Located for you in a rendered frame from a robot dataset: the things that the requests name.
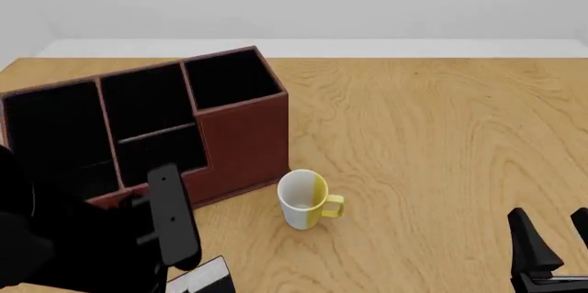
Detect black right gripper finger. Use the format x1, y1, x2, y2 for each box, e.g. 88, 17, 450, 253
506, 207, 565, 279
570, 207, 588, 250

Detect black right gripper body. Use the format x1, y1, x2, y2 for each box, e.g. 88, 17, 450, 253
511, 270, 588, 293

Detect red-brown desk caddy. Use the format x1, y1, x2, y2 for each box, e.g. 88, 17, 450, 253
0, 44, 290, 211

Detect black and white book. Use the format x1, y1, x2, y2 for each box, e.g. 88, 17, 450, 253
164, 254, 238, 293

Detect white and yellow mug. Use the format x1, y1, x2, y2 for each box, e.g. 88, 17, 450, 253
277, 168, 345, 231

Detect flat black plate on stalk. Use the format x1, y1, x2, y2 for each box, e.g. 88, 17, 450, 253
131, 163, 203, 271

